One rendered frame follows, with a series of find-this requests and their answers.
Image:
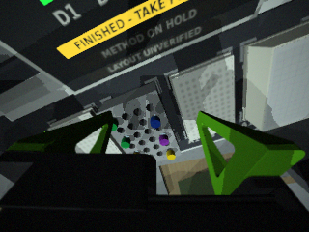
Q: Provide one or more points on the white well pcr plate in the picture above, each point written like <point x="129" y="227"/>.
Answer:
<point x="87" y="144"/>

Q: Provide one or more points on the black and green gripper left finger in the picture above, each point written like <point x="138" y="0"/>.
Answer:
<point x="64" y="139"/>

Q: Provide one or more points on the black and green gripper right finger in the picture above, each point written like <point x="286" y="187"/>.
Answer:
<point x="257" y="154"/>

